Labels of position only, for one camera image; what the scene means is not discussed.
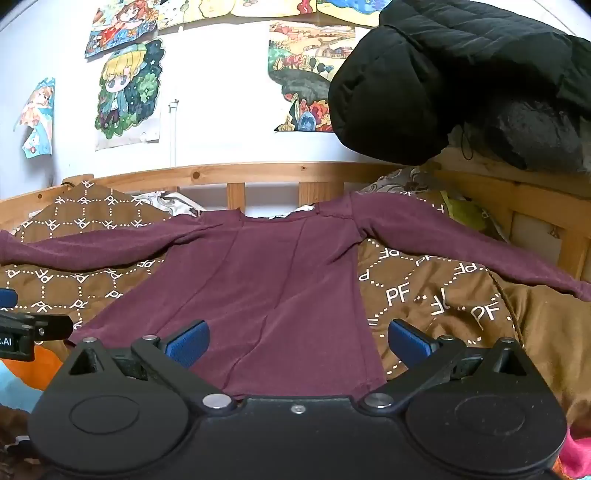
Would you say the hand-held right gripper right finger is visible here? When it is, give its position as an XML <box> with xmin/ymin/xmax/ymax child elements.
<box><xmin>361</xmin><ymin>318</ymin><xmax>530</xmax><ymax>415</ymax></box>

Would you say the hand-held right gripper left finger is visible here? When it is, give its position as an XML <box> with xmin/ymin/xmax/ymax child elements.
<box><xmin>68</xmin><ymin>319</ymin><xmax>234</xmax><ymax>415</ymax></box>

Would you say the maroon long-sleeve shirt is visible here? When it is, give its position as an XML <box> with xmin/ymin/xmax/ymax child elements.
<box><xmin>0</xmin><ymin>190</ymin><xmax>591</xmax><ymax>401</ymax></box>

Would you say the orange and blue cloth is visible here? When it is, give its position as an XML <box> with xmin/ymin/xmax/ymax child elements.
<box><xmin>0</xmin><ymin>344</ymin><xmax>64</xmax><ymax>409</ymax></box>

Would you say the brown printed blanket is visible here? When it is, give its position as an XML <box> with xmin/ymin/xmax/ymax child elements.
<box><xmin>0</xmin><ymin>180</ymin><xmax>591</xmax><ymax>439</ymax></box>

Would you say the dark patterned cloth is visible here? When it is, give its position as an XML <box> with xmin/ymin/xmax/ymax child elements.
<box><xmin>0</xmin><ymin>405</ymin><xmax>44</xmax><ymax>480</ymax></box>

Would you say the yellow-green cloth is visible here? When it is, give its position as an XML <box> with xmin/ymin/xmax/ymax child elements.
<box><xmin>440</xmin><ymin>190</ymin><xmax>489</xmax><ymax>233</ymax></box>

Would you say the pink cloth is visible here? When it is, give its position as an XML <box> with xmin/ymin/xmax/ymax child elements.
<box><xmin>555</xmin><ymin>424</ymin><xmax>591</xmax><ymax>480</ymax></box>

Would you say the dark grey fuzzy cloth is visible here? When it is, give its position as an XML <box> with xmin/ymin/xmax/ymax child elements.
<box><xmin>492</xmin><ymin>98</ymin><xmax>589</xmax><ymax>172</ymax></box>

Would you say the black puffer jacket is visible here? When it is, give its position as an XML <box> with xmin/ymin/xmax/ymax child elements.
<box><xmin>329</xmin><ymin>0</ymin><xmax>591</xmax><ymax>166</ymax></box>

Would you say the small curled wall poster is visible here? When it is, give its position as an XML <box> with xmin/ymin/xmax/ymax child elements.
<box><xmin>13</xmin><ymin>77</ymin><xmax>57</xmax><ymax>160</ymax></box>

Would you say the wooden bed frame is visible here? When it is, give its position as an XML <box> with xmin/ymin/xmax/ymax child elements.
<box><xmin>0</xmin><ymin>152</ymin><xmax>591</xmax><ymax>282</ymax></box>

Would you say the white wall pipe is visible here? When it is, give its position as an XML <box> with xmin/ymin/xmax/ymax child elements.
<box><xmin>168</xmin><ymin>99</ymin><xmax>181</xmax><ymax>169</ymax></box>

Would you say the blond figure wall poster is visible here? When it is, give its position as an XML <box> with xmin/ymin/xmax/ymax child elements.
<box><xmin>95</xmin><ymin>39</ymin><xmax>165</xmax><ymax>151</ymax></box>

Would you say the landscape wall poster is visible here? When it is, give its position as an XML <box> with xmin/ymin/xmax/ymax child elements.
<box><xmin>268</xmin><ymin>21</ymin><xmax>357</xmax><ymax>134</ymax></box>

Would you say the red-haired figure wall poster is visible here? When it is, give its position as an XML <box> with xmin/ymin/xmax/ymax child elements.
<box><xmin>85</xmin><ymin>0</ymin><xmax>161</xmax><ymax>59</ymax></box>

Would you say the yellow houses wall poster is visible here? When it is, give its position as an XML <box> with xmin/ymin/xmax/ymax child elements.
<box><xmin>157</xmin><ymin>0</ymin><xmax>237</xmax><ymax>29</ymax></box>

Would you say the blue and yellow wall poster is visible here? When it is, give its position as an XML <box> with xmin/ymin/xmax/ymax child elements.
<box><xmin>316</xmin><ymin>0</ymin><xmax>389</xmax><ymax>29</ymax></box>

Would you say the yellow and red wall poster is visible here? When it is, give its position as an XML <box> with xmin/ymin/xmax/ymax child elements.
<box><xmin>235</xmin><ymin>0</ymin><xmax>319</xmax><ymax>20</ymax></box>

